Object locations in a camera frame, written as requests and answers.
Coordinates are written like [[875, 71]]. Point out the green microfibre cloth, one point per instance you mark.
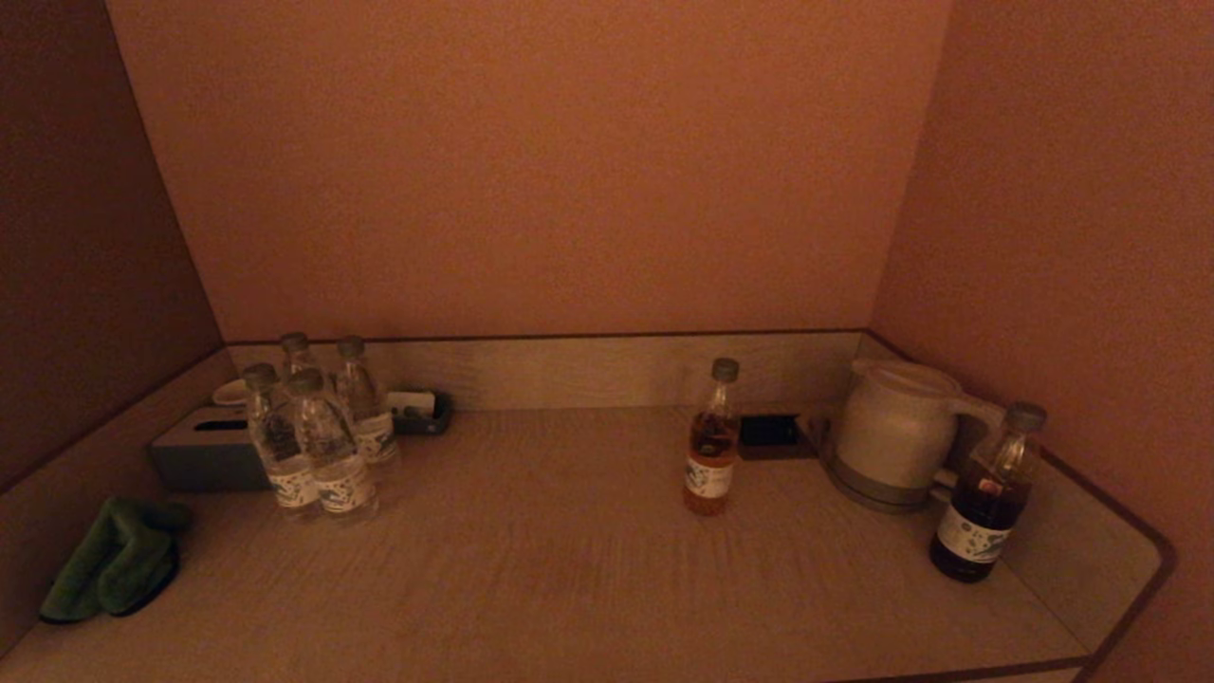
[[114, 560]]

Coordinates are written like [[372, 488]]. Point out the orange tea bottle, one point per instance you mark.
[[711, 455]]

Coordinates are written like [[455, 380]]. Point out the small black tray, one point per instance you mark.
[[432, 423]]

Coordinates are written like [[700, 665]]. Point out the clear water bottle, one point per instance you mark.
[[275, 446], [365, 408], [337, 465], [297, 359]]

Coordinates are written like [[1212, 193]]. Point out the white electric kettle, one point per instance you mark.
[[892, 427]]

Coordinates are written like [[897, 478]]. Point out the grey kettle base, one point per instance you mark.
[[873, 498]]

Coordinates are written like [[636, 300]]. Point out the small white dish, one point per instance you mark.
[[229, 392]]

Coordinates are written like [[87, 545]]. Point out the dark tea bottle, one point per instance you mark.
[[982, 512]]

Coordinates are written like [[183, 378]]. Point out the grey tissue box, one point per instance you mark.
[[204, 455]]

